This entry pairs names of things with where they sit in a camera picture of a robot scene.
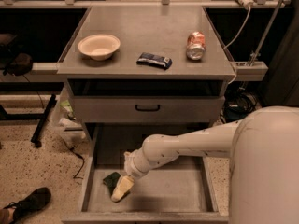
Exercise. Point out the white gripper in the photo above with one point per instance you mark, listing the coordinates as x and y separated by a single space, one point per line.
131 165

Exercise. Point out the green yellow sponge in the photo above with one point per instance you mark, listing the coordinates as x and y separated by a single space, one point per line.
111 181

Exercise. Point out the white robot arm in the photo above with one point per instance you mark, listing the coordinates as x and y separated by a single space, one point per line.
263 149

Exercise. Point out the open bottom drawer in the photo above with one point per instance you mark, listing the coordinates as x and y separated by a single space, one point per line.
180 192

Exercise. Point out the closed upper drawer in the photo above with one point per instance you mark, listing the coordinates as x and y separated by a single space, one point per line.
122 110

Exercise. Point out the grey drawer cabinet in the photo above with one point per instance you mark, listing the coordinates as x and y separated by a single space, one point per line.
155 29

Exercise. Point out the black shoe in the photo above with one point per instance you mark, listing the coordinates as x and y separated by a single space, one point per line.
34 202

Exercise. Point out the black stand leg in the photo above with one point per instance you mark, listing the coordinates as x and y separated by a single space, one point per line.
40 117

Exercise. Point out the dark blue snack packet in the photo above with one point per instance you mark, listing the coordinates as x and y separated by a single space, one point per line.
154 61

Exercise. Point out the white bowl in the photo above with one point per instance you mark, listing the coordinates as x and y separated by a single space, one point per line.
99 47

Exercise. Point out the orange soda can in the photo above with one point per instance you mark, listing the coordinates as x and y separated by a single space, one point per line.
196 46

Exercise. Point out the dark bag on shelf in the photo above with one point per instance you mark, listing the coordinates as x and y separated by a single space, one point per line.
13 59

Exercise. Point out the metal pole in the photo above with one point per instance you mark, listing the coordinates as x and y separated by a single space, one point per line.
255 54

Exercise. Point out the black drawer handle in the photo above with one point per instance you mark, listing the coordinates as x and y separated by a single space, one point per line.
147 108

